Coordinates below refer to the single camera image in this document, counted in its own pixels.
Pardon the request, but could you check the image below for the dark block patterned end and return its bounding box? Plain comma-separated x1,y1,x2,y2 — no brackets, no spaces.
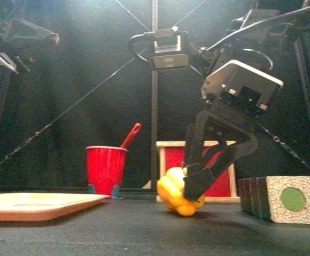
236,175,310,225

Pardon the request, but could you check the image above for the pink plastic tray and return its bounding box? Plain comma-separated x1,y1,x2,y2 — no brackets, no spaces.
0,192,111,223

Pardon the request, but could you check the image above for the red plastic cup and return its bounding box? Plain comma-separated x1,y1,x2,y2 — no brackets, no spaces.
84,145,130,196

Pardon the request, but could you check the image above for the red plastic spoon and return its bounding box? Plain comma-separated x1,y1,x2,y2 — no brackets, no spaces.
119,122,143,150

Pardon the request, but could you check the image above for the white wooden box red panel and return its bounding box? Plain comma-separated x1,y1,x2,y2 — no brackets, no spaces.
155,140,242,205

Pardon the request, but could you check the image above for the vertical metal frame pole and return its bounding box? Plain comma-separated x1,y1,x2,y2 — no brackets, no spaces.
150,0,160,192

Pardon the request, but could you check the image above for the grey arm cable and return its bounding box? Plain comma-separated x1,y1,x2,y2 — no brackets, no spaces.
212,1,310,51

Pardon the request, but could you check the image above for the blue cup holder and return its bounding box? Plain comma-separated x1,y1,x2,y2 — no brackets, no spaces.
87,183,124,201

